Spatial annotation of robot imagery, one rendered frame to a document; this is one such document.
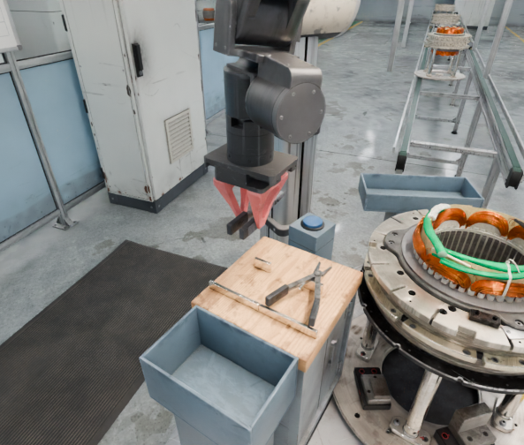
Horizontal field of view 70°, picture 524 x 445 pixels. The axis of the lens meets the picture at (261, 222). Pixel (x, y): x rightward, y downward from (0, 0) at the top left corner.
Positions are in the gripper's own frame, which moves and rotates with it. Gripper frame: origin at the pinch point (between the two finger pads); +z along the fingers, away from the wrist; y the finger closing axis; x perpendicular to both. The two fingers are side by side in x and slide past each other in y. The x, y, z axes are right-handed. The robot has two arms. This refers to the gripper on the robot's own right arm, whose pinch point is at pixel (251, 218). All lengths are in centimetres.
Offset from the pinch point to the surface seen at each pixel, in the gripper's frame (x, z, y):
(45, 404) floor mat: -10, 119, -94
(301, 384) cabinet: -8.2, 17.2, 13.1
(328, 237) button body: 24.7, 17.6, 2.7
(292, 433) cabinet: -8.4, 30.3, 12.6
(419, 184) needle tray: 53, 15, 14
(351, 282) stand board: 8.1, 12.0, 13.1
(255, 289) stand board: -0.9, 12.0, 1.2
